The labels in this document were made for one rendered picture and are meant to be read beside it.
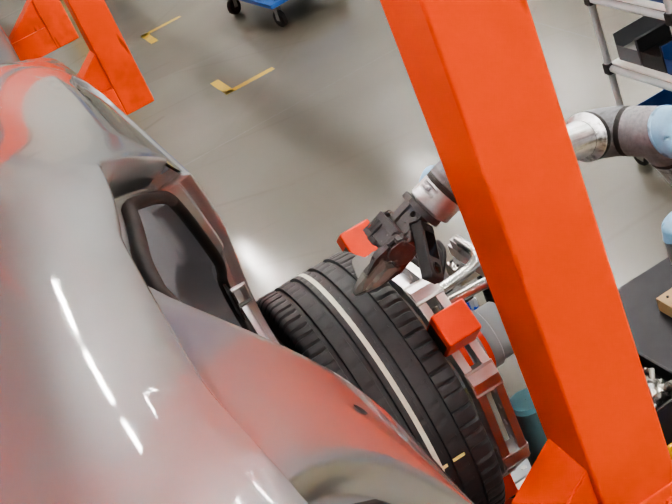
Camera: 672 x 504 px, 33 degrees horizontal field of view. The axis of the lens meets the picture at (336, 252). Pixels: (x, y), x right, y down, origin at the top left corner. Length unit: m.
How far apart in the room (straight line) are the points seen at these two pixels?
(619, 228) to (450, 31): 2.78
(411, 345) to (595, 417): 0.38
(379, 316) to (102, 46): 3.83
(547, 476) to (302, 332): 0.54
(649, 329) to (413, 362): 1.29
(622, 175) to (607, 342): 2.73
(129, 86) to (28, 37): 1.94
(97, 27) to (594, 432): 4.20
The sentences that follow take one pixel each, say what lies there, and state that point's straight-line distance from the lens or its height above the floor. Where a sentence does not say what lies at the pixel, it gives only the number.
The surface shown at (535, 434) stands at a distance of 2.57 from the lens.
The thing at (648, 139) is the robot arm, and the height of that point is 1.08.
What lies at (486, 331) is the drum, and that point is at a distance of 2.52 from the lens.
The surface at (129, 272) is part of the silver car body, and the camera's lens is 0.85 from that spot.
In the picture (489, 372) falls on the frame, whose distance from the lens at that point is 2.29.
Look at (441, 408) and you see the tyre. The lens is 2.22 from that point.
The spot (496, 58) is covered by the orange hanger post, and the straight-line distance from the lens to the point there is 1.75.
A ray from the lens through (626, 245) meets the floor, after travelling 4.30.
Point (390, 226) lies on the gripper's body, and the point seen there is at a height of 1.32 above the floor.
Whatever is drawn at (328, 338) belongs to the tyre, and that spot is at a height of 1.15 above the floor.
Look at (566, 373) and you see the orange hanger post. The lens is 2.01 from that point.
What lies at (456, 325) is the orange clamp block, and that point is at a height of 1.10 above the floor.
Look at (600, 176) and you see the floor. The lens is 4.77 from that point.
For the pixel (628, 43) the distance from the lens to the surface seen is 4.55.
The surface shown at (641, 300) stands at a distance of 3.49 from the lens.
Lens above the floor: 2.33
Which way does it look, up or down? 28 degrees down
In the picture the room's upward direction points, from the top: 24 degrees counter-clockwise
